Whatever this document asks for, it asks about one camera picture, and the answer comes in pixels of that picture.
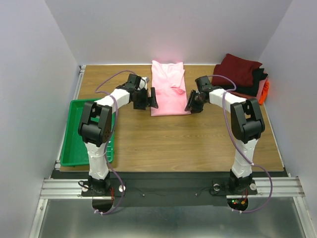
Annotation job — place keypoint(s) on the green plastic tray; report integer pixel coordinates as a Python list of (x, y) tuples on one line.
[(74, 151)]

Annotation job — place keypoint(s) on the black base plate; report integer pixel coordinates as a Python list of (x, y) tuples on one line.
[(169, 190)]

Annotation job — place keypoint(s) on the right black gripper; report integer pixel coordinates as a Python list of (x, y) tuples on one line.
[(194, 101)]

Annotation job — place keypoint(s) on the right control board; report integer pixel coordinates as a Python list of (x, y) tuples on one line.
[(240, 204)]

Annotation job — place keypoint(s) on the folded salmon pink t shirt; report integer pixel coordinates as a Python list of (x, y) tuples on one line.
[(258, 95)]

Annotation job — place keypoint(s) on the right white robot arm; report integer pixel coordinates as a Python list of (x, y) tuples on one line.
[(244, 122)]

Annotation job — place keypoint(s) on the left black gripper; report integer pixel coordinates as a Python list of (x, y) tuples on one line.
[(150, 102)]

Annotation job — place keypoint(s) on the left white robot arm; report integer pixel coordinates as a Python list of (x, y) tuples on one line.
[(97, 124)]

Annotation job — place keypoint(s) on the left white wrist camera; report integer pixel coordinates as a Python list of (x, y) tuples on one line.
[(144, 83)]

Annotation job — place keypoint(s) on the folded orange t shirt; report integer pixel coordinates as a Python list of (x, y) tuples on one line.
[(265, 93)]

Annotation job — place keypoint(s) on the folded maroon t shirt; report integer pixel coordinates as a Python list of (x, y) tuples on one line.
[(237, 70)]

